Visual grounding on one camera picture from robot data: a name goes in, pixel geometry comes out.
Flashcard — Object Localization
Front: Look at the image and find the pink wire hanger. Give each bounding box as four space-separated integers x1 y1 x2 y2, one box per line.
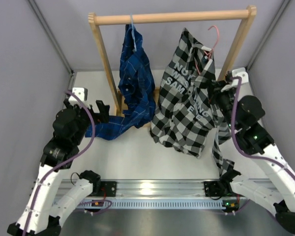
193 25 221 76

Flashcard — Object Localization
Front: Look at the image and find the black white checked shirt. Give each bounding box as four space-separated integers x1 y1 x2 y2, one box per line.
149 29 234 176

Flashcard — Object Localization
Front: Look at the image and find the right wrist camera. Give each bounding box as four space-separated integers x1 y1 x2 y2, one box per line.
221 67 249 92

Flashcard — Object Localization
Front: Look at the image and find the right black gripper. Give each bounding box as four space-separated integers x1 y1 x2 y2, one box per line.
206 80 239 131

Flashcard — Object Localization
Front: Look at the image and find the wooden clothes rack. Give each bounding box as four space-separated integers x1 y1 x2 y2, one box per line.
88 6 257 128

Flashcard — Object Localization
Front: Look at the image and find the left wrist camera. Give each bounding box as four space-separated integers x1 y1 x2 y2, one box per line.
68 87 92 109

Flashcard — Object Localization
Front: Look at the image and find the blue plaid shirt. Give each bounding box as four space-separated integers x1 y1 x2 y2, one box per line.
95 24 156 141

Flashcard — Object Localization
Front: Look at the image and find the light blue hanger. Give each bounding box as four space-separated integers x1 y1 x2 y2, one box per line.
130 14 137 52

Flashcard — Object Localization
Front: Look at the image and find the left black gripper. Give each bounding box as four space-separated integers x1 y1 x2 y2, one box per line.
65 98 110 144

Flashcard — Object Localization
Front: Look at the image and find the aluminium mounting rail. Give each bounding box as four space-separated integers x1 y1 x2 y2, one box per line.
34 178 273 198

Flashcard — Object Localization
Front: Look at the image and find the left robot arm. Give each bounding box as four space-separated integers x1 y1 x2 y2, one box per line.
7 98 110 236

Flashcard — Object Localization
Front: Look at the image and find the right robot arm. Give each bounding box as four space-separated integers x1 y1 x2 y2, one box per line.
208 77 295 235

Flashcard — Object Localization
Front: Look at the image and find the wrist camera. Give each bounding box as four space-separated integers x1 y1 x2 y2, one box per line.
221 67 249 92
68 87 92 109

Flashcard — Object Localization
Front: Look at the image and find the slotted cable duct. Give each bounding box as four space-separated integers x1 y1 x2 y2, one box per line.
75 199 237 210

